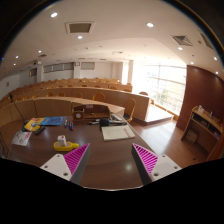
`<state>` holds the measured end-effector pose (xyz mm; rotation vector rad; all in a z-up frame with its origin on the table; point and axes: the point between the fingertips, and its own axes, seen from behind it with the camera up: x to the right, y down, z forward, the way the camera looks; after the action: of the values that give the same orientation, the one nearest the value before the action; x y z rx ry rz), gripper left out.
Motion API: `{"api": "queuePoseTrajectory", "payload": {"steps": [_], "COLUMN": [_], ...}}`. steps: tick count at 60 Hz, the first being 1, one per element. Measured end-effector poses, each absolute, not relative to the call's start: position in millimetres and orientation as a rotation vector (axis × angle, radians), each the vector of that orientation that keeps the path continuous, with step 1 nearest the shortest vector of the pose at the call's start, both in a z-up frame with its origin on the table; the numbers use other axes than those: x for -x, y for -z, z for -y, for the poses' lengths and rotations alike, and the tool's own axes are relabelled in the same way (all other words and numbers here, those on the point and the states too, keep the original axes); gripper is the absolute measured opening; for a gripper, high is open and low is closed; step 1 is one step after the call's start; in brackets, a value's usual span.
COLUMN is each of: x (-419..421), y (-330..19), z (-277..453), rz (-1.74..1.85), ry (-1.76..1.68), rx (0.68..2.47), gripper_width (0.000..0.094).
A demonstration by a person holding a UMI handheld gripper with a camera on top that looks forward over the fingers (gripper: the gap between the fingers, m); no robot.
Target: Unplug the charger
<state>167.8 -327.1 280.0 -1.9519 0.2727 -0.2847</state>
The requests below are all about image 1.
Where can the black remote control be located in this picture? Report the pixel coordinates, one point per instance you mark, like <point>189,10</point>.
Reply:
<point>42,128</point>

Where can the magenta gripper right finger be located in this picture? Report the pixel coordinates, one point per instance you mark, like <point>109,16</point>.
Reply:
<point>152,167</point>

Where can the wooden desktop organizer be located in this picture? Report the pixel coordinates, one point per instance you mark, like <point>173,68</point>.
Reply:
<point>90,111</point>

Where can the black handheld microphone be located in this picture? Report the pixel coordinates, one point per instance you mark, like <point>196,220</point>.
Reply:
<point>107,122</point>

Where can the yellow power strip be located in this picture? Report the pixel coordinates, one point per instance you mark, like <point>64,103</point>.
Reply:
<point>68,147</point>

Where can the wooden lectern shelf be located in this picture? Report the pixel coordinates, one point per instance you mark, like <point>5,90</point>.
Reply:
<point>203,129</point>

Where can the black gooseneck microphone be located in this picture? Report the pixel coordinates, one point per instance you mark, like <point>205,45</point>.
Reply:
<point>24,122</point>

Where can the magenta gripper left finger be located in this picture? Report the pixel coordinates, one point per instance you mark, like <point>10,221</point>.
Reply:
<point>70,166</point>

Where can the white open notebook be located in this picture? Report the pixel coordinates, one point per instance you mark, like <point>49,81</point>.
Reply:
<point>111,133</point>

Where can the blue book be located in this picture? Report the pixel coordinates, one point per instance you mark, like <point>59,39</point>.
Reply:
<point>53,121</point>

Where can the wooden chair near desk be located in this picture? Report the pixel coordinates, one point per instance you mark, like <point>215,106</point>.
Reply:
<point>129,109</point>

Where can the white paper leaflet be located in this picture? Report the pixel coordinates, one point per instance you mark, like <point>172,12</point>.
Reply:
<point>21,138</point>

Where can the white charger plug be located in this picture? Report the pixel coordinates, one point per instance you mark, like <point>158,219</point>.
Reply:
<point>61,140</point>

